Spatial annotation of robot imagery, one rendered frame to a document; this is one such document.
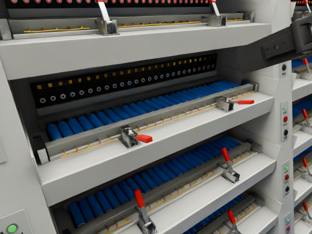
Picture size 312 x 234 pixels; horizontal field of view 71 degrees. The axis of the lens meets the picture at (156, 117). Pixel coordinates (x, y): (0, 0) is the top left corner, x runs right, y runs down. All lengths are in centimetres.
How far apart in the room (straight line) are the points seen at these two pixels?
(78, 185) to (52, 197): 4
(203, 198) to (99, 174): 28
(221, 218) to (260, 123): 32
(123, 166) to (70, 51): 21
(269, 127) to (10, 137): 65
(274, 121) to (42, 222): 62
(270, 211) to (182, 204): 39
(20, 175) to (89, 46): 21
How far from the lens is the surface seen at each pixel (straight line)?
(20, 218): 38
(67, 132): 44
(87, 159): 39
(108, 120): 46
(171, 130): 45
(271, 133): 74
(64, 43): 35
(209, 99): 56
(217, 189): 61
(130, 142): 40
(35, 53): 35
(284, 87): 75
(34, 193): 37
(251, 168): 70
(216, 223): 75
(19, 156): 35
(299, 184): 102
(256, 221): 82
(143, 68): 58
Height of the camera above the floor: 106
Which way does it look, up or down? 13 degrees down
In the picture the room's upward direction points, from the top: 9 degrees counter-clockwise
